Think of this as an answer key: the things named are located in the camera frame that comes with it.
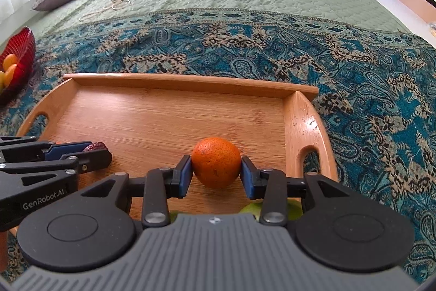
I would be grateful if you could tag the teal paisley blanket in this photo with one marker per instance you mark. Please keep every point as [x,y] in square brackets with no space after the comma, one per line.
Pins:
[357,79]

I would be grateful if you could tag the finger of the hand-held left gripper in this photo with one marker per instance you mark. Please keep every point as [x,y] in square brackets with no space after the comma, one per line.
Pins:
[97,159]
[68,147]

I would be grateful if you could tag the dark red date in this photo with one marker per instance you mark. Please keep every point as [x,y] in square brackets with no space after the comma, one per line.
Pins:
[98,146]

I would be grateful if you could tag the bright smooth orange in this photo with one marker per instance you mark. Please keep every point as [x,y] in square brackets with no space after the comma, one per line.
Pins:
[216,161]

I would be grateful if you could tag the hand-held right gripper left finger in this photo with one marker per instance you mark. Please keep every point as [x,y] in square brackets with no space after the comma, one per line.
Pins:
[185,175]

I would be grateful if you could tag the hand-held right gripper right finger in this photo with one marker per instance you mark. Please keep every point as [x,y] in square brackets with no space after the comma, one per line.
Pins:
[247,180]

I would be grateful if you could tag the red glass bowl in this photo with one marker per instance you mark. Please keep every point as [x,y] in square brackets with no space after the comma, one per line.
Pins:
[25,52]

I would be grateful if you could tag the wooden tray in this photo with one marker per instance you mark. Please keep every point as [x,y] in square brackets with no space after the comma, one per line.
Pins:
[170,113]

